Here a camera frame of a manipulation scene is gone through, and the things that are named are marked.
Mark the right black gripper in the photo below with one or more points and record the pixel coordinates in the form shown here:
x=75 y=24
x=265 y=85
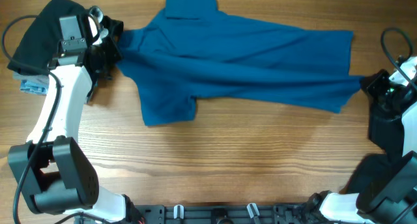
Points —
x=369 y=84

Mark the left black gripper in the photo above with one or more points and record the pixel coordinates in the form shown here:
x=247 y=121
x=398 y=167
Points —
x=115 y=54

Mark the blue polo shirt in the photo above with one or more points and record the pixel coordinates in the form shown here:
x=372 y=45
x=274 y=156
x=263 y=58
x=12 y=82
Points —
x=193 y=50

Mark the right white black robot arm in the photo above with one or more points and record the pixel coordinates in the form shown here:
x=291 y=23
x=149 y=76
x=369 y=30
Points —
x=383 y=186

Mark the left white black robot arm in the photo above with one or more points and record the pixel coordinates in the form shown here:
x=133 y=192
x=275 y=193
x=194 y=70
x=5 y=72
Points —
x=53 y=174

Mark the dark clothes pile right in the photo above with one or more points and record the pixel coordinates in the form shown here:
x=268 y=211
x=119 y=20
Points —
x=387 y=132

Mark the black folded garment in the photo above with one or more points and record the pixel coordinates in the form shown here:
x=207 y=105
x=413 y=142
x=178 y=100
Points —
x=114 y=29

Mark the light blue folded garment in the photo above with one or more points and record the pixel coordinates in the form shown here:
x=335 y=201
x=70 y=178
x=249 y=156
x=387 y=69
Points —
x=33 y=88

